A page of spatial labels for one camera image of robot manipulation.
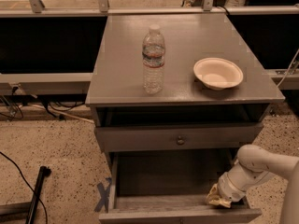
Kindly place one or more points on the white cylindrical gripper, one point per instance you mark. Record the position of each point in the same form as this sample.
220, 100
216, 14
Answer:
228, 188

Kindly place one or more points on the grey drawer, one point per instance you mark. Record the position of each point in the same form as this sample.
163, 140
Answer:
121, 129
170, 187

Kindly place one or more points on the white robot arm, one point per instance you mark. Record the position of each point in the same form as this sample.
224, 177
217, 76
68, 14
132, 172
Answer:
255, 166

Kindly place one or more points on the grey wooden drawer cabinet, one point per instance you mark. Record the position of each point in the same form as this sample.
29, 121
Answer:
118, 74

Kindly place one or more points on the grey top drawer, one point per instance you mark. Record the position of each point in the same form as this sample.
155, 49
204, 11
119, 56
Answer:
121, 129

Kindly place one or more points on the blue tape cross mark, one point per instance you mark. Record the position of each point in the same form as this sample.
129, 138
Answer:
104, 195

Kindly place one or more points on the white paper bowl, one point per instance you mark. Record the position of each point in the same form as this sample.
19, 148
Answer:
218, 74

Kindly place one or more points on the clear plastic water bottle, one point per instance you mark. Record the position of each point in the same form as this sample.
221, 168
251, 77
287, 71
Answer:
153, 52

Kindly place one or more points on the black metal stand leg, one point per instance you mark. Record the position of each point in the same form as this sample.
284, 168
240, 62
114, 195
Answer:
26, 210

